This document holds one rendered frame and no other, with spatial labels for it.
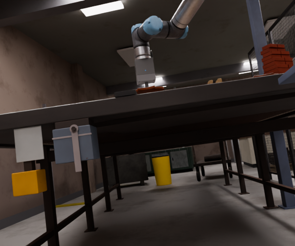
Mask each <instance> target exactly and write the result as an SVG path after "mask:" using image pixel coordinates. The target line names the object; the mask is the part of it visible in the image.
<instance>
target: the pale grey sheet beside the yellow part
mask: <svg viewBox="0 0 295 246"><path fill-rule="evenodd" d="M14 137H15V149H16V160H17V163H19V162H26V161H33V160H40V159H44V151H43V141H42V127H41V125H39V126H32V127H25V128H18V129H14Z"/></svg>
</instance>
